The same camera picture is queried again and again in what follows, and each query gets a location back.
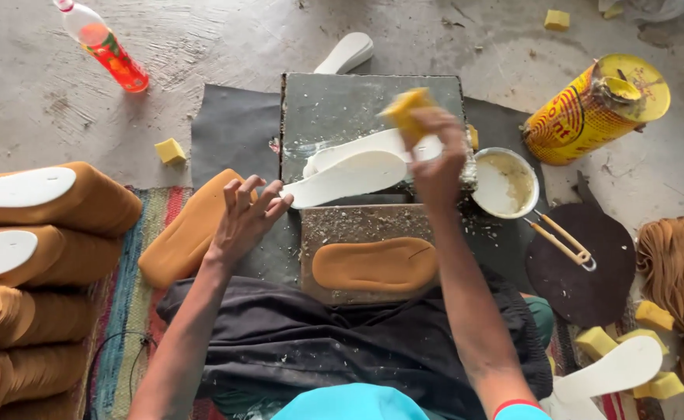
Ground person's right hand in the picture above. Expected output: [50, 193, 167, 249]
[403, 108, 468, 206]

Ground person's left hand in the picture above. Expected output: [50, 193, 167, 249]
[207, 175, 294, 269]

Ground yellow sponge block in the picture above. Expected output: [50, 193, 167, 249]
[380, 87, 437, 145]

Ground white foam insole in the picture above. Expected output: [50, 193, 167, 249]
[552, 335, 664, 405]
[280, 150, 408, 210]
[539, 392, 609, 420]
[313, 32, 375, 75]
[303, 128, 444, 179]

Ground white bowl of glue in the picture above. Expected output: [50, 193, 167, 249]
[471, 147, 540, 220]

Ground grey stone work slab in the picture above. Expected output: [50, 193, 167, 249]
[279, 72, 478, 194]

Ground crumb-covered brown work board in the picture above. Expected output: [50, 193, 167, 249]
[299, 204, 440, 306]

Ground yellow glue tin can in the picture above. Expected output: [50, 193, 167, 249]
[521, 54, 672, 167]

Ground tan suede insole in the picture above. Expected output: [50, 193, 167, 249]
[312, 236, 440, 294]

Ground yellow sponge cube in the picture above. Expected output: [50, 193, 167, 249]
[616, 328, 670, 357]
[544, 9, 571, 32]
[633, 371, 684, 401]
[635, 300, 675, 333]
[575, 326, 619, 362]
[154, 138, 188, 166]

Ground dark grey rubber mat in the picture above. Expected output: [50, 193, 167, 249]
[190, 84, 548, 295]

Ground person's green trousers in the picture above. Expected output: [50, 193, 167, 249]
[520, 293, 555, 351]

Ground dark brown leather piece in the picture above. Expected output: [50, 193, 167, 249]
[524, 170, 637, 329]

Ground clear plastic bag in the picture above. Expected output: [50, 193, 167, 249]
[598, 0, 684, 23]

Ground person's black lap cloth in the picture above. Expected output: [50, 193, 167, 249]
[156, 269, 554, 420]

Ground person's teal shirt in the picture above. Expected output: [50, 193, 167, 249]
[271, 383, 553, 420]

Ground clear bottle with red label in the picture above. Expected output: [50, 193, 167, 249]
[53, 0, 149, 93]

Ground striped woven rug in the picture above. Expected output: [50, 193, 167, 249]
[84, 186, 229, 420]

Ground heap of tan insole stacks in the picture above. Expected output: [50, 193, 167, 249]
[0, 161, 144, 420]

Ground wooden-handled tongs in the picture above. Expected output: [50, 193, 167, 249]
[523, 209, 598, 273]

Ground heap of tan straps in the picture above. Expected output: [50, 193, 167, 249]
[636, 208, 684, 402]

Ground black cable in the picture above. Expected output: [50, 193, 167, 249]
[85, 331, 158, 420]

